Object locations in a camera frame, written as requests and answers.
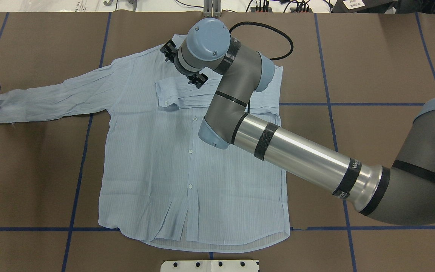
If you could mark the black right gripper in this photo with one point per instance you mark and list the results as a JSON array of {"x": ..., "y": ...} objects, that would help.
[{"x": 197, "y": 80}]

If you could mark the light blue button shirt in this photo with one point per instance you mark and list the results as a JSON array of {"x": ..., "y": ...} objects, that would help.
[{"x": 161, "y": 184}]

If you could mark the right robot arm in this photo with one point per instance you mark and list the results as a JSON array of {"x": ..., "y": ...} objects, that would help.
[{"x": 401, "y": 194}]

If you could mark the aluminium frame post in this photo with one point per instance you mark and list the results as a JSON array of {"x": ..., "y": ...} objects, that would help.
[{"x": 212, "y": 8}]

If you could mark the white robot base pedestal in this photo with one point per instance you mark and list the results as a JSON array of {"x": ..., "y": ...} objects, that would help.
[{"x": 211, "y": 266}]

